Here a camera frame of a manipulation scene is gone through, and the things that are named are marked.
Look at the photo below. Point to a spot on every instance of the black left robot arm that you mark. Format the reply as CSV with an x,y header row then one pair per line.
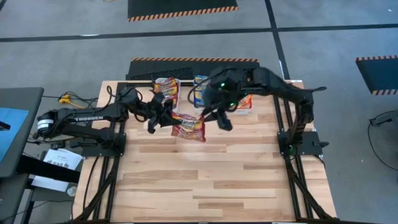
x,y
93,118

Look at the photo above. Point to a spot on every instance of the dark grey desk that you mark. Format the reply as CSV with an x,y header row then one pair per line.
x,y
31,102

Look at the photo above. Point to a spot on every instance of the yellow power plug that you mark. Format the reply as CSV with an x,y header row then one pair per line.
x,y
65,99

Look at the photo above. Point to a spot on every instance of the white printed papers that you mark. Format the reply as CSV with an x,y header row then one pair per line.
x,y
59,161

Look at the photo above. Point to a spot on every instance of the red Maruchan noodle pack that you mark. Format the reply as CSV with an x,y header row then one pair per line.
x,y
189,129
168,87
173,101

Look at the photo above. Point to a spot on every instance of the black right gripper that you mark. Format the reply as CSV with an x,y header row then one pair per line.
x,y
217,101

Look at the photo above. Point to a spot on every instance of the blue Maruchan noodle pack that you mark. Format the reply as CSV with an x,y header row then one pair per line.
x,y
199,99
200,82

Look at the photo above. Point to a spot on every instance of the clear plastic cup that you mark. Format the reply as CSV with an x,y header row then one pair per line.
x,y
71,191

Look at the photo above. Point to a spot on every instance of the black hazard-striped floor mat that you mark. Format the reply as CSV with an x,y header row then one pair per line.
x,y
379,74
161,71
180,7

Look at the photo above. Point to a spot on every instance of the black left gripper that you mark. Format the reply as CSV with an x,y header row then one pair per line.
x,y
158,109

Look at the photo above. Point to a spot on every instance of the black table frame rails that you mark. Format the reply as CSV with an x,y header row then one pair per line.
x,y
276,115
109,174

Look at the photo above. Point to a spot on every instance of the orange Maruchan noodle pack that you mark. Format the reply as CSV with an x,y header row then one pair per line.
x,y
246,102

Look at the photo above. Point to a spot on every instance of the blue desk mat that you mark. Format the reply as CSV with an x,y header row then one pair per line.
x,y
14,130

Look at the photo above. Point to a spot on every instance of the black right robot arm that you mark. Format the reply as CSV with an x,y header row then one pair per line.
x,y
280,84

